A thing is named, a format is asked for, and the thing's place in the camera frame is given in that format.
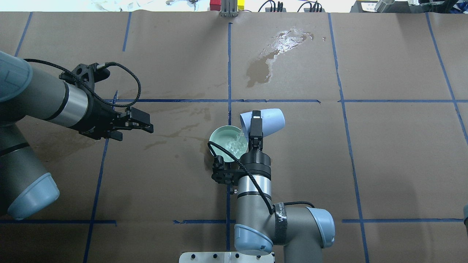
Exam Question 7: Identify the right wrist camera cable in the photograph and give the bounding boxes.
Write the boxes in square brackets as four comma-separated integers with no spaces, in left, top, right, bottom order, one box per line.
[207,141,316,215]

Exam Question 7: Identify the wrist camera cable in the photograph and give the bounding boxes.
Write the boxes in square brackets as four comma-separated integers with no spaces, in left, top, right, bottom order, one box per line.
[207,141,316,215]
[23,58,141,108]

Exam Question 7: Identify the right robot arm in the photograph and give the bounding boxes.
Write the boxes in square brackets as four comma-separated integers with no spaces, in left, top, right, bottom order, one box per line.
[234,108,335,263]

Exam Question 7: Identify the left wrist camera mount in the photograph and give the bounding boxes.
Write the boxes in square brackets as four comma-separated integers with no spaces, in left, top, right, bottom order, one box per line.
[59,63,110,91]

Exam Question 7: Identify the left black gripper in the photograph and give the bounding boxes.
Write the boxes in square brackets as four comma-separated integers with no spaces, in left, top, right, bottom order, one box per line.
[75,91,154,141]

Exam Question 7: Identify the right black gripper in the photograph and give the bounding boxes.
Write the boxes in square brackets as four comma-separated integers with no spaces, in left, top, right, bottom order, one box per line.
[239,110,271,179]

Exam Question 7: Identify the crumpled white tissues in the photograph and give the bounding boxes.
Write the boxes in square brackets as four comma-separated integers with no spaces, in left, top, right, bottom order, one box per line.
[90,0,154,12]

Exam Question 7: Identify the red blue yellow blocks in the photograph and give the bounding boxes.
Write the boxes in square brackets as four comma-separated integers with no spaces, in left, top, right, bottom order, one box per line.
[209,0,246,12]

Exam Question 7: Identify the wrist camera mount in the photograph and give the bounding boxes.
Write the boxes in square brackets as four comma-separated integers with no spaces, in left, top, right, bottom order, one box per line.
[211,155,246,186]
[59,63,110,91]

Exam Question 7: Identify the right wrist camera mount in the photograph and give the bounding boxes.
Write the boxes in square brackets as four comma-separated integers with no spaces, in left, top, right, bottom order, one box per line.
[211,155,246,186]

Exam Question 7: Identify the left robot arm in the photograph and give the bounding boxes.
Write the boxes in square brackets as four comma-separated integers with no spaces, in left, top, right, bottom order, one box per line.
[0,52,154,221]

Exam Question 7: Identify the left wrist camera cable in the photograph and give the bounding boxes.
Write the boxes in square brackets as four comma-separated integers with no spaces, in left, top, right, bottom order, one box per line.
[23,58,141,108]

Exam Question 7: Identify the green bowl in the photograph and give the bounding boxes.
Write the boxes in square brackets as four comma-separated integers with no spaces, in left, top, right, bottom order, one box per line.
[209,125,248,159]

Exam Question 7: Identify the aluminium frame post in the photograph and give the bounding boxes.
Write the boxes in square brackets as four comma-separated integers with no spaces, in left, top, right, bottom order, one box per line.
[219,0,239,17]

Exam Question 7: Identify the blue plastic cup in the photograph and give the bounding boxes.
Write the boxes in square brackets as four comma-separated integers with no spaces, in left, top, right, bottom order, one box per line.
[239,108,285,138]

